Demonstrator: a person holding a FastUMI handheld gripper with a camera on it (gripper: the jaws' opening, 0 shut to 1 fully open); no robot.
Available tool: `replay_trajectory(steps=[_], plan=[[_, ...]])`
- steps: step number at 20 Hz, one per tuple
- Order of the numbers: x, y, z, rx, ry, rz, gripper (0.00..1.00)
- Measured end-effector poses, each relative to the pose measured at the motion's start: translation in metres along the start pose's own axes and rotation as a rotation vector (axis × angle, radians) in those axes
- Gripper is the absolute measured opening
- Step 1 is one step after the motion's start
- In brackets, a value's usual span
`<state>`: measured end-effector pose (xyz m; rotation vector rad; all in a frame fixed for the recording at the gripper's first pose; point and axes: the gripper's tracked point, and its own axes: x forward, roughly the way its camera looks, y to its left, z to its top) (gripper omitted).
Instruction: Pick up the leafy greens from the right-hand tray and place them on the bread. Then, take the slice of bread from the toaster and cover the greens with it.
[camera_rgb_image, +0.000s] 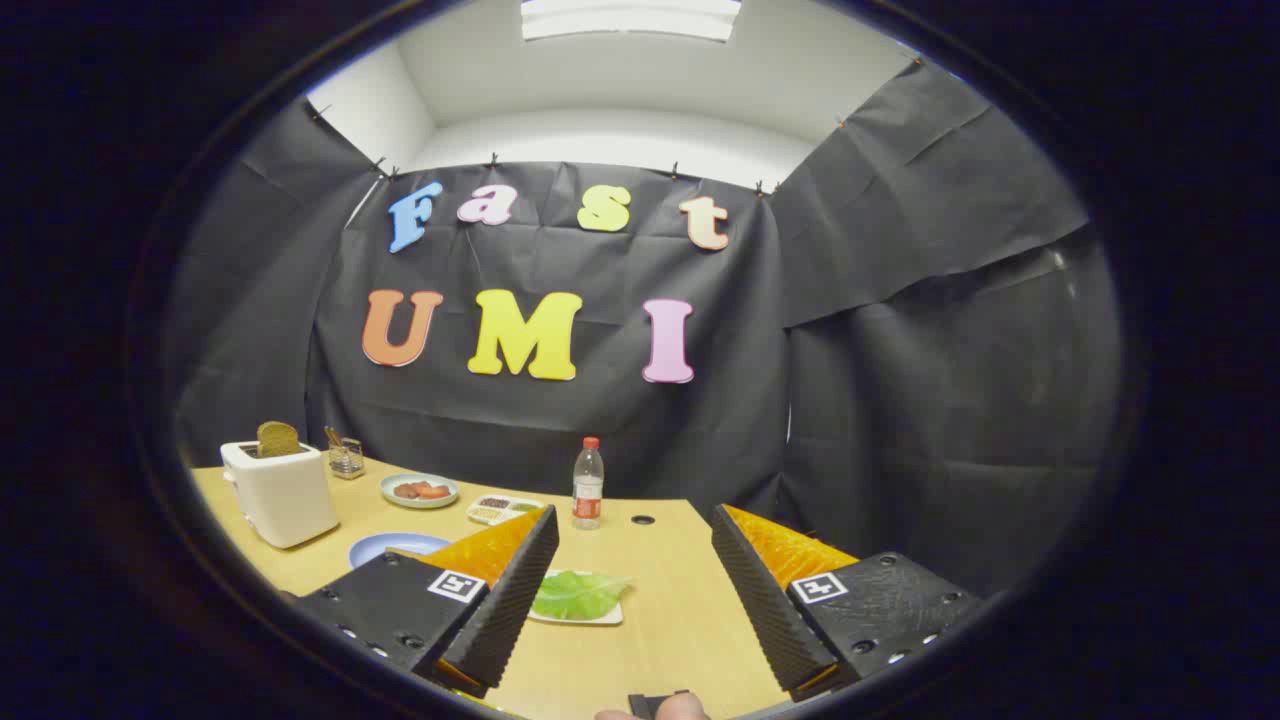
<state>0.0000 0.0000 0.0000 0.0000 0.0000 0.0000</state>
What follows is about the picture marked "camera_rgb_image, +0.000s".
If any small metal wire holder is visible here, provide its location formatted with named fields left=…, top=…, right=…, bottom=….
left=325, top=427, right=366, bottom=481

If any small pale green plate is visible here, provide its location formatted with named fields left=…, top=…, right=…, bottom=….
left=380, top=473, right=461, bottom=510

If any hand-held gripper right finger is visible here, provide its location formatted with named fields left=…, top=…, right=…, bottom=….
left=711, top=504, right=986, bottom=703

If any black backdrop cloth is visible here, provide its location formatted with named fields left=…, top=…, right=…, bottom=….
left=170, top=60, right=1121, bottom=601

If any ceiling light panel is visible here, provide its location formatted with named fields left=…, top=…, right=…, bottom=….
left=520, top=0, right=743, bottom=43

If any round blue plate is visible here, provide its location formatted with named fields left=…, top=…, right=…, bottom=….
left=348, top=532, right=453, bottom=571

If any white divided grain tray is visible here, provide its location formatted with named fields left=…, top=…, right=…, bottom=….
left=466, top=494, right=546, bottom=527

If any white square plate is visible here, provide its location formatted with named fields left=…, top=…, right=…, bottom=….
left=527, top=570, right=626, bottom=627

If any white toaster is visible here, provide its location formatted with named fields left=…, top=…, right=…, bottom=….
left=220, top=440, right=341, bottom=549

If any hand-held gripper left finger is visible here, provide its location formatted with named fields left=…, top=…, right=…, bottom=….
left=295, top=505, right=561, bottom=699

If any green lettuce leaf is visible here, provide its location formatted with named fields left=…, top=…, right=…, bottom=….
left=532, top=570, right=633, bottom=621

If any clear bottle red cap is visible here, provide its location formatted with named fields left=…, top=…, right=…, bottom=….
left=572, top=437, right=606, bottom=531

